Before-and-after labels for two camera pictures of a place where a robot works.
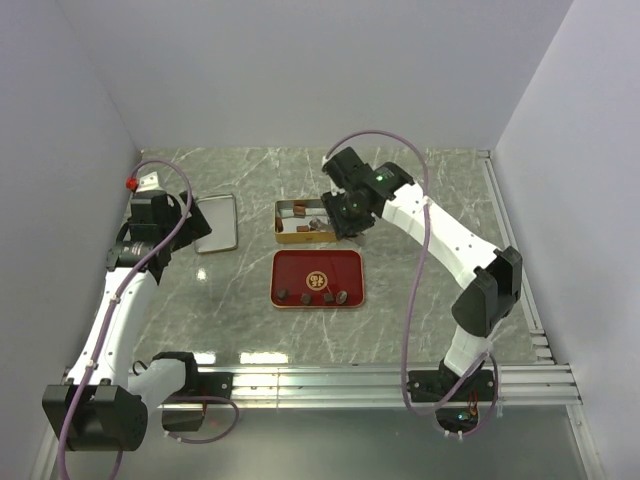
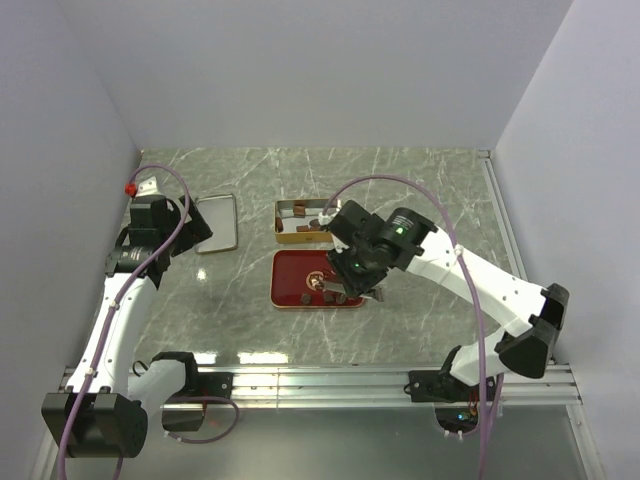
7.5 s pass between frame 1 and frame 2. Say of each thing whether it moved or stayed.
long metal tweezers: moved
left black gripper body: stayed
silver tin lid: stayed
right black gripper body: moved
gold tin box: stayed
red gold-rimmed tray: stayed
